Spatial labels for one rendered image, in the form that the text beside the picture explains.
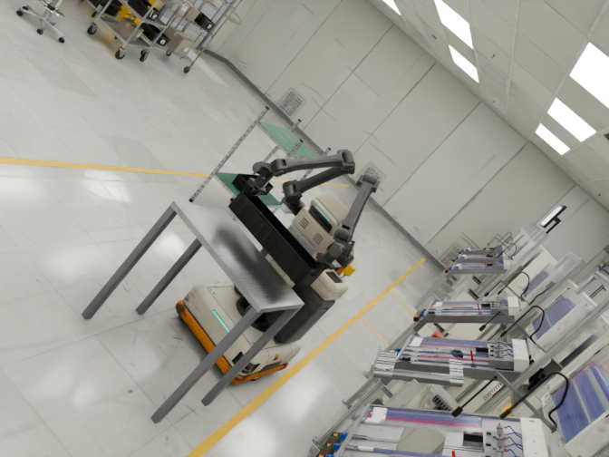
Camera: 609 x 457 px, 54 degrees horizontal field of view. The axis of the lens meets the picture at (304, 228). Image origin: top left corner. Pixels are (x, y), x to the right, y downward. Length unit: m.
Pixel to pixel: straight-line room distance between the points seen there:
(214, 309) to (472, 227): 9.22
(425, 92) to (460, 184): 1.99
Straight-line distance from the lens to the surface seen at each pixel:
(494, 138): 12.34
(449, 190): 12.33
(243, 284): 2.69
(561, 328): 3.55
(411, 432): 3.78
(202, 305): 3.61
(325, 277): 3.59
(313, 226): 3.33
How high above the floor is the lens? 1.82
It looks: 14 degrees down
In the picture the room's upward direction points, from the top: 42 degrees clockwise
